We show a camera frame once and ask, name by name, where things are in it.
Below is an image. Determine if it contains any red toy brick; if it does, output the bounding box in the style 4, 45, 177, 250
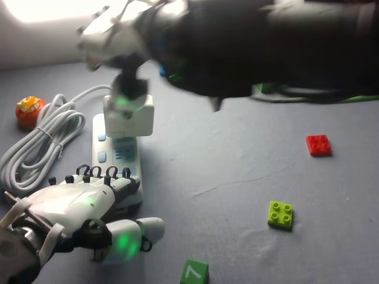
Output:
305, 134, 332, 157

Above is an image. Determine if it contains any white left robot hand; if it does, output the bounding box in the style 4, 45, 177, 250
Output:
29, 165, 166, 263

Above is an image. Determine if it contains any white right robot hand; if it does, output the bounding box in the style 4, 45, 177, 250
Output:
75, 0, 152, 120

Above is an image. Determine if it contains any orange toy fruit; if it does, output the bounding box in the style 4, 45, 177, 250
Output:
15, 95, 48, 131

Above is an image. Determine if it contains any lime green toy brick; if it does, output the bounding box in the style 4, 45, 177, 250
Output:
266, 200, 294, 231

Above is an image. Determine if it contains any grey table cloth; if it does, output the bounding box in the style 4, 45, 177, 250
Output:
0, 60, 379, 284

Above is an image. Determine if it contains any green cube numeral 7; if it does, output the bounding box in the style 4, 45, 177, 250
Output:
179, 259, 210, 284

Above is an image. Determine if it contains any green cube letter Y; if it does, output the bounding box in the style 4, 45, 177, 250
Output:
255, 82, 280, 95

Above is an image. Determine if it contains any white power adapter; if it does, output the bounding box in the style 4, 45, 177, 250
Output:
102, 94, 156, 139

